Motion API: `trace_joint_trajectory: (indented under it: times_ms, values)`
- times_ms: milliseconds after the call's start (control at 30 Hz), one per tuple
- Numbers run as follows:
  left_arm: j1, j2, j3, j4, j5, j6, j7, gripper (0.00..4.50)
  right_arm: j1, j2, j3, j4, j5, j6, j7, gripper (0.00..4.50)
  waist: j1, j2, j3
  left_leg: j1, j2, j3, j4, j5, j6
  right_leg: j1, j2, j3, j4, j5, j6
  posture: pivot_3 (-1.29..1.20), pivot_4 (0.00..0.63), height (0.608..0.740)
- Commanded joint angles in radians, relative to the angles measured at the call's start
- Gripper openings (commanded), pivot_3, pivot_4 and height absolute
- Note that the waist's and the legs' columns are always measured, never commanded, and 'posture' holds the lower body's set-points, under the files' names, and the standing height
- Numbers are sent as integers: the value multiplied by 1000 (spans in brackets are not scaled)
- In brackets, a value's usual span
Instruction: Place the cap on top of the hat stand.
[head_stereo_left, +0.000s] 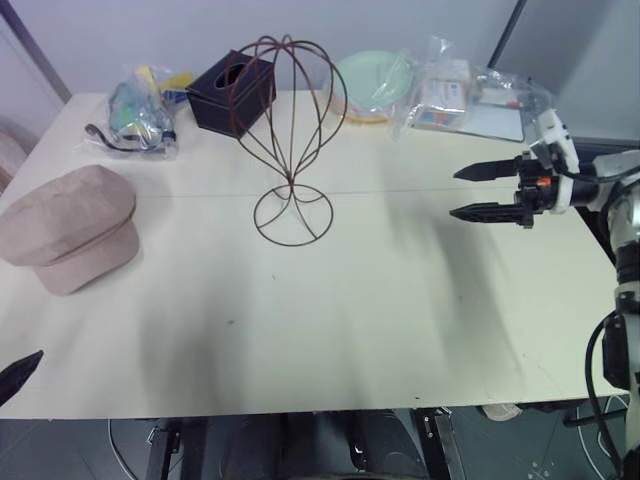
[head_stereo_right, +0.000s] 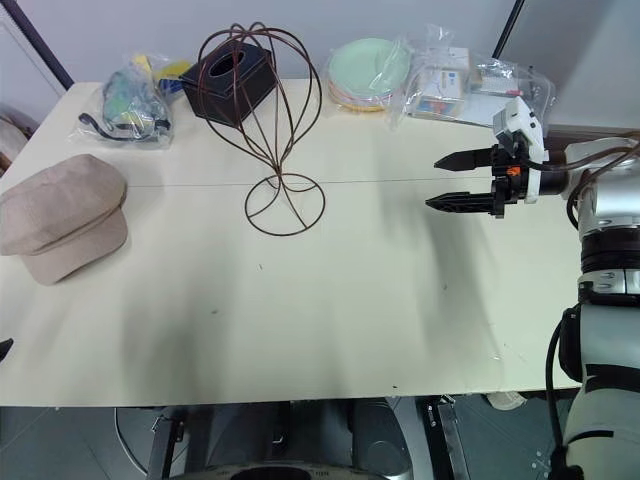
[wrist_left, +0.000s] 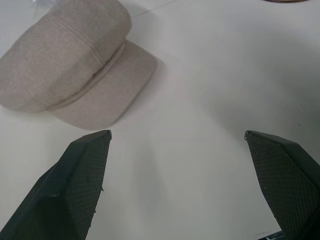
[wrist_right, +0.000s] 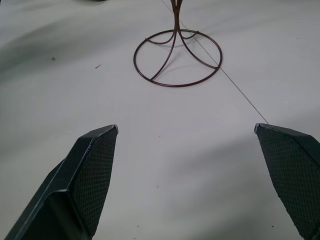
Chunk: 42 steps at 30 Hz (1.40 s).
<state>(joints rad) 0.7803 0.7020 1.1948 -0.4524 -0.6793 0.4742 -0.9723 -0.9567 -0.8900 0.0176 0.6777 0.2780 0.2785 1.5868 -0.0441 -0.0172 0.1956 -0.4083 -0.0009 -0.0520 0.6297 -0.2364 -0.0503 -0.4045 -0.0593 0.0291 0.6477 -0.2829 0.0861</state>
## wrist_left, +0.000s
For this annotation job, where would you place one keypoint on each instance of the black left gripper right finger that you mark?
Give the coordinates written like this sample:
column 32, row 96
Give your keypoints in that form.
column 285, row 180

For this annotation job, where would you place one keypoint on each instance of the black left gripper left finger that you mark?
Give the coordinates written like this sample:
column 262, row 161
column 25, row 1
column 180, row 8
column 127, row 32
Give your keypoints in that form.
column 72, row 190

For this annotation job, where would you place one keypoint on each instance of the beige fabric cap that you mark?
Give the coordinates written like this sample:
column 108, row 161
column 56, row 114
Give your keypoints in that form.
column 67, row 62

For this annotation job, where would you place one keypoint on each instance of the dark round object edge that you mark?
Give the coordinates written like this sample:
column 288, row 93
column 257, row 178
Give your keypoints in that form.
column 287, row 0

